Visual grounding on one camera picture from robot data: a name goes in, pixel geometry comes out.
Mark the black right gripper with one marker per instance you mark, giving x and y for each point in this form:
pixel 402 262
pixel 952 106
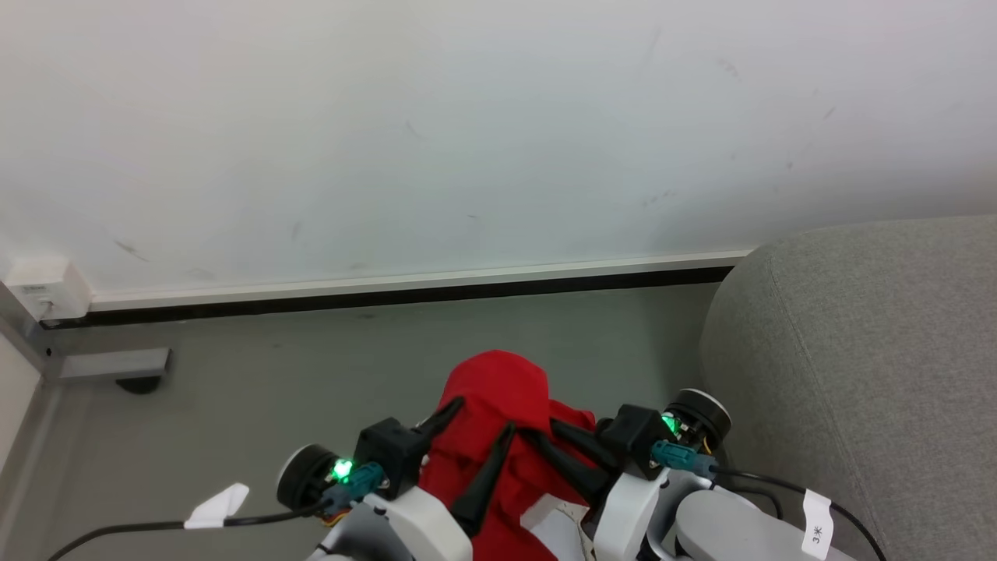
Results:
pixel 637 438

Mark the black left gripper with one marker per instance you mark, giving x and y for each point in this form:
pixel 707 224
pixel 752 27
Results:
pixel 393 456

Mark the red clothing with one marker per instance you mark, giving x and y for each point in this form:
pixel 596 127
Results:
pixel 498 389

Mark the white clothing tag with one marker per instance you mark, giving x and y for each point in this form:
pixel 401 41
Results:
pixel 557 531

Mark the white and black baseboard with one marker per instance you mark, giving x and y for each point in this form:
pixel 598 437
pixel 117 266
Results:
pixel 389 282

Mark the grey fabric sofa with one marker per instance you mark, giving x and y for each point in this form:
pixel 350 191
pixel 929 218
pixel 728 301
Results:
pixel 880 374

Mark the black round foot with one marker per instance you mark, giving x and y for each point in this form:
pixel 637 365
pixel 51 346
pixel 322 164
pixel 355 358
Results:
pixel 139 384

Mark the white wall socket box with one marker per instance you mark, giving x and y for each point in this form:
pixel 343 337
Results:
pixel 47 284

